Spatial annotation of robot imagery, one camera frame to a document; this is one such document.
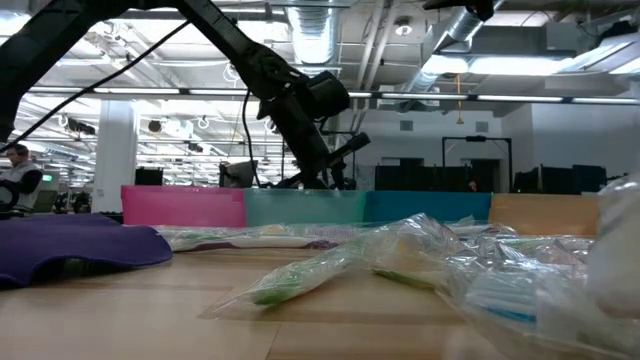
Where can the long ceiling light strip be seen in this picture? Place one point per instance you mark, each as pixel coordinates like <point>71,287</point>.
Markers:
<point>425,95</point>

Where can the grey monitor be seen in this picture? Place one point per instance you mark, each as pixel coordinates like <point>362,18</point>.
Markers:
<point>237,175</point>

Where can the silver air duct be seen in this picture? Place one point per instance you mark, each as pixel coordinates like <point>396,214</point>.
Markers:
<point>450,35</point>
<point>314,30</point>

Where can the green exit sign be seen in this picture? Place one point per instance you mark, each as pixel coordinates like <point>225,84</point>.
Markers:
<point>47,177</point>

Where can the blue plastic bin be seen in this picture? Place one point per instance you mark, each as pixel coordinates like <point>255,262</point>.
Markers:
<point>425,205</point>

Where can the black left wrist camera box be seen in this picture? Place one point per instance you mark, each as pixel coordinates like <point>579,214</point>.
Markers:
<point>327,95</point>

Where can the blue toothbrush in clear wrapper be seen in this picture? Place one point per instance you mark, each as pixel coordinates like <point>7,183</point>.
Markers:
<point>505,305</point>

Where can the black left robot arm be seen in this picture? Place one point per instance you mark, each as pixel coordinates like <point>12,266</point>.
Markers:
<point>40,50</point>

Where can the person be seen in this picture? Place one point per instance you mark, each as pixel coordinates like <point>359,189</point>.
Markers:
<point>472,186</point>
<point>22,180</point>

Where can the orange plastic bin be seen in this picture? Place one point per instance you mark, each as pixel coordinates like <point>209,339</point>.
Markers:
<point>545,215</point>

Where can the black gantry frame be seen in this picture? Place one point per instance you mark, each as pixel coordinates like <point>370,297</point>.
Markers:
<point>475,138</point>

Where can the purple folded cloth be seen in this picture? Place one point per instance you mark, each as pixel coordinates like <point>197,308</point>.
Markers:
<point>75,245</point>

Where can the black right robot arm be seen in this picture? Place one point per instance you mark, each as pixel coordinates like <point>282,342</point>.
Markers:
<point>482,9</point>

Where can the pink plastic bin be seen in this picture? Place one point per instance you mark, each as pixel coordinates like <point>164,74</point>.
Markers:
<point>180,205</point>

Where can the white building pillar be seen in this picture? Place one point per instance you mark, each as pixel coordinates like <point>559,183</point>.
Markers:
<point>115,150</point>

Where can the teal plastic bin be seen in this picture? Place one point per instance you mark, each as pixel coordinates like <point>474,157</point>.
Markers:
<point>280,210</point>

